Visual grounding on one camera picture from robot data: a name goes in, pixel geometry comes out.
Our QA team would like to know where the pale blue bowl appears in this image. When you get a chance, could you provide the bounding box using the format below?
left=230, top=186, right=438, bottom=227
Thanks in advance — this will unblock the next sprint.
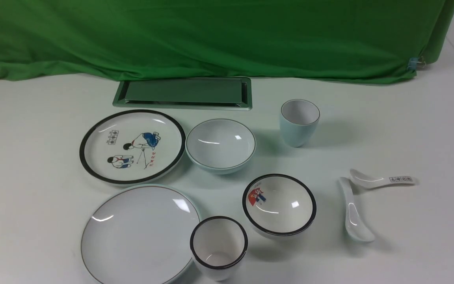
left=185, top=119, right=257, bottom=175

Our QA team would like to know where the pale blue cup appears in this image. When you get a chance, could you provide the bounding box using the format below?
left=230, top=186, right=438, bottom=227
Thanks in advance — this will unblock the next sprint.
left=279, top=99, right=320, bottom=148

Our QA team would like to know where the plain white ceramic spoon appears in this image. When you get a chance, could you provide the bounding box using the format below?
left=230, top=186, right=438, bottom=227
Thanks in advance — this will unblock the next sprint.
left=339, top=177, right=375, bottom=243

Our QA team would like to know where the large pale blue plate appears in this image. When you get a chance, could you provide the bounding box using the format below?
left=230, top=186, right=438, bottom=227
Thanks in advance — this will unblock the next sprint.
left=80, top=185, right=202, bottom=284

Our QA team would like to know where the black-rimmed illustrated plate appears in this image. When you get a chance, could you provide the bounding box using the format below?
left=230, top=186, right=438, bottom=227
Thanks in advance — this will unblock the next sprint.
left=79, top=109, right=186, bottom=186

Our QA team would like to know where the black-rimmed white cup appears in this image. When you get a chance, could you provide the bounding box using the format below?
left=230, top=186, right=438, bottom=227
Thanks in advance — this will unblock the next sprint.
left=189, top=216, right=248, bottom=282

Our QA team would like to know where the black-rimmed illustrated bowl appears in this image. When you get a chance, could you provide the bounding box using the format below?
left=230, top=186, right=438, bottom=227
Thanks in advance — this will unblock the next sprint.
left=242, top=173, right=317, bottom=240

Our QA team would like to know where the white spoon with print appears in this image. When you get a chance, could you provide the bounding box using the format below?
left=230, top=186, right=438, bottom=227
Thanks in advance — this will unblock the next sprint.
left=350, top=169, right=417, bottom=189

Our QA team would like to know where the green backdrop cloth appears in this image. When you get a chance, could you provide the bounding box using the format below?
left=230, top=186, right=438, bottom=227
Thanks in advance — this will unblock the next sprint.
left=0, top=0, right=454, bottom=84

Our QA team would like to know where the blue binder clip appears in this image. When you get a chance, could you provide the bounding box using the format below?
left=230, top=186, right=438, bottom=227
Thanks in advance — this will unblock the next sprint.
left=407, top=56, right=427, bottom=71

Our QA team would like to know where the metal table cable hatch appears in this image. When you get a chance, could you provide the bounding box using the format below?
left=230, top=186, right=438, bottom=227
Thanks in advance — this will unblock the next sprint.
left=112, top=77, right=253, bottom=111

